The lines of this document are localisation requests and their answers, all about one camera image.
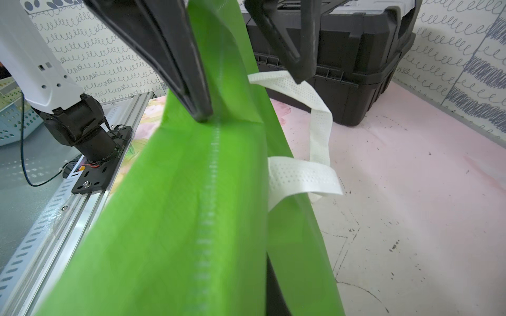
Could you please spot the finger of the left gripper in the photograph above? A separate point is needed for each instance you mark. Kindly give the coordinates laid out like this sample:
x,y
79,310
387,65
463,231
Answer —
x,y
300,63
160,32

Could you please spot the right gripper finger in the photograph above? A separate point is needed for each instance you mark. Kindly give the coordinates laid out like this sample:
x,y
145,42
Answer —
x,y
275,302

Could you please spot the green insulated delivery bag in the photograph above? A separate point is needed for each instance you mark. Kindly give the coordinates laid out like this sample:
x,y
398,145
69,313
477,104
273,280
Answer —
x,y
189,229

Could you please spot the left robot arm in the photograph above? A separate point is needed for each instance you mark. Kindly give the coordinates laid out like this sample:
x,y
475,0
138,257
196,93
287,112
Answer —
x,y
74,118

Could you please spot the black plastic toolbox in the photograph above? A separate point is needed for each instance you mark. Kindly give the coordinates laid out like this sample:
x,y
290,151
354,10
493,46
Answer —
x,y
360,45

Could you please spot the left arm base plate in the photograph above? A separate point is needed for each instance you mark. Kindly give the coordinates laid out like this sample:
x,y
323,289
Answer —
x,y
101,166

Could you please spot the aluminium mounting rail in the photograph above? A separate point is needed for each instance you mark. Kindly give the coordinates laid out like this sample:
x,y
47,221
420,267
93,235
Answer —
x,y
50,197

